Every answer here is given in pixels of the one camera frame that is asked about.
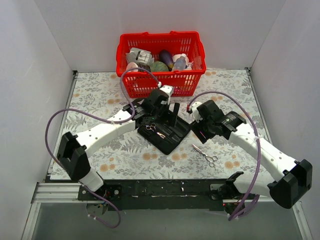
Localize black zip tool case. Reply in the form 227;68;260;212
136;101;192;156

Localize silver straight hair scissors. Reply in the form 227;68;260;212
191;144;219;170

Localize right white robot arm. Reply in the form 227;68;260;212
187;100;313;209

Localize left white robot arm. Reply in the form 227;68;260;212
57;85;174;200

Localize green round melon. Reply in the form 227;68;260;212
149;61;169;73

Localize red plastic shopping basket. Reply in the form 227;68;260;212
116;31;207;97

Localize clear plastic bottle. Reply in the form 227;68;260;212
172;55;186;72

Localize white paper cup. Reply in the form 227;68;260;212
126;62;139;73

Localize purple eggplant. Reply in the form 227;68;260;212
159;49;174;71

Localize white pump bottle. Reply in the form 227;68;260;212
185;62;194;71

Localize white bowl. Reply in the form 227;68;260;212
172;53;189;64

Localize crumpled silver foil pouch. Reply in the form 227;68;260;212
125;47;154;65

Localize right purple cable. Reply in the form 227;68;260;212
186;91;262;222

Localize black table edge rail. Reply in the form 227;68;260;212
35;176;242;211

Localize aluminium frame rail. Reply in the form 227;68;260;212
21;69;313;240

